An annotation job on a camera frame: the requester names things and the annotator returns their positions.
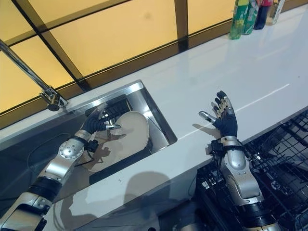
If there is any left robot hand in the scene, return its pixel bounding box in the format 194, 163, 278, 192
82, 106, 123, 134

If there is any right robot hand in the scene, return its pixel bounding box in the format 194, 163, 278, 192
198, 90, 239, 138

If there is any beige round plate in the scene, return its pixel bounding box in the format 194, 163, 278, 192
76, 139, 121, 173
107, 111, 150, 159

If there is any stainless steel sink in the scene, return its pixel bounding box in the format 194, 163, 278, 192
0, 79, 178, 203

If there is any chrome kitchen faucet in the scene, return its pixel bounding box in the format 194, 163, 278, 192
0, 39, 69, 112

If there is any gold framed window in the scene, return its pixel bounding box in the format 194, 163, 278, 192
0, 0, 308, 129

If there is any green label bottle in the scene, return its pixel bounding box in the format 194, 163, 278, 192
242, 0, 258, 35
229, 0, 244, 40

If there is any dark soda bottle red label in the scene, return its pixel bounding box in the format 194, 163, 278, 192
253, 0, 272, 30

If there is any clear glass bottle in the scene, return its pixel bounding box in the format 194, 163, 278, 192
265, 0, 284, 26

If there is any black wire dishwasher rack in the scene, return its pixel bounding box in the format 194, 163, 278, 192
196, 111, 308, 231

